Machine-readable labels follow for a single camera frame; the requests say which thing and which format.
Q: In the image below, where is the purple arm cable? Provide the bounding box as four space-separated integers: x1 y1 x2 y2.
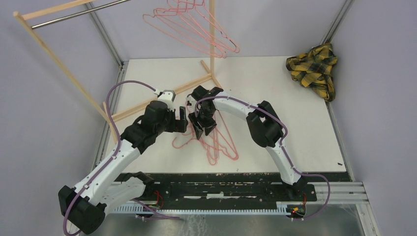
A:
194 95 331 222
62 80 185 236

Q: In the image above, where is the metal rack rod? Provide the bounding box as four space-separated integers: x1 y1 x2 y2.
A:
31 0 130 30

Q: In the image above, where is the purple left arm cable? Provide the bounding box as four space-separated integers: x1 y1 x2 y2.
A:
62 80 185 236

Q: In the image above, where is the wooden clothes rack frame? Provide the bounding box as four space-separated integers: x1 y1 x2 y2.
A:
13 0 221 127

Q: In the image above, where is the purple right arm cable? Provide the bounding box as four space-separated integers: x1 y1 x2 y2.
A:
194 95 331 222

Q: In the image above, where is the yellow plaid shirt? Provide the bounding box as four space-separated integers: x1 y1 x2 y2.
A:
285 43 338 102

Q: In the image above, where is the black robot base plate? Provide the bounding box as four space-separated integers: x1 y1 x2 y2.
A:
111 173 353 211

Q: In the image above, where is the white slotted cable duct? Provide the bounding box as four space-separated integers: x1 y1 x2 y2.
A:
110 203 293 216

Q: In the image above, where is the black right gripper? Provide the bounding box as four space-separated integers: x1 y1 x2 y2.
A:
188 107 217 139

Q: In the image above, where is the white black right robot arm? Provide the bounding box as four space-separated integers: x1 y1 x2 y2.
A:
186 86 307 201

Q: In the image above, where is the pink wire hanger with hook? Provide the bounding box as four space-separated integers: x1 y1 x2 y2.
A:
171 130 240 161

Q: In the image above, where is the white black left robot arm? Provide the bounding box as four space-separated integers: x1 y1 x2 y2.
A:
58 101 188 236

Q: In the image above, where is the pink wire hanger pile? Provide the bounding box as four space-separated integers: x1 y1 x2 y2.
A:
176 94 235 166

